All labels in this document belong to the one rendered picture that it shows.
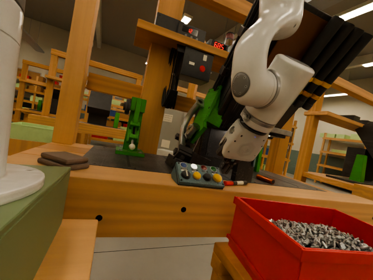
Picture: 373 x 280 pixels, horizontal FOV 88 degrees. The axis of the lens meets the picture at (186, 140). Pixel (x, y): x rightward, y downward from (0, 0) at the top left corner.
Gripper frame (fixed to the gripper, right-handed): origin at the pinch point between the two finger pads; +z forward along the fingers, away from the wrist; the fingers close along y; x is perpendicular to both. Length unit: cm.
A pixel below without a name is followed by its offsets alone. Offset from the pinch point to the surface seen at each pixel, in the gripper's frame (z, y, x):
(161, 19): -20, -20, 80
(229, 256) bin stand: 6.1, -3.7, -22.0
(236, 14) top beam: -35, 26, 103
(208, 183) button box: 6.0, -3.6, -2.0
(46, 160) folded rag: 9.8, -46.9, 3.1
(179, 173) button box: 6.0, -12.6, 0.6
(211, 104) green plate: -3.2, 2.9, 31.7
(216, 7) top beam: -34, 12, 104
